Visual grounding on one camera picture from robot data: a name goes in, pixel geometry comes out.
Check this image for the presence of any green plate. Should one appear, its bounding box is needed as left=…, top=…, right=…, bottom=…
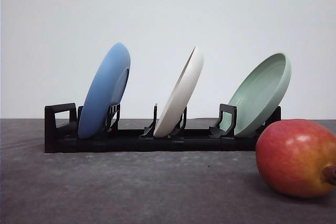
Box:
left=222, top=53, right=292, bottom=137

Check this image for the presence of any black plastic dish rack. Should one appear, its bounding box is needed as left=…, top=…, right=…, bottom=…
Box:
left=44, top=103, right=281, bottom=153

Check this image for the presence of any white plate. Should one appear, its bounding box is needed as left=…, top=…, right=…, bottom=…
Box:
left=153, top=47, right=204, bottom=137

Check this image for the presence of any blue plate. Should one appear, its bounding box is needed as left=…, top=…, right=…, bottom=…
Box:
left=78, top=42, right=131, bottom=139

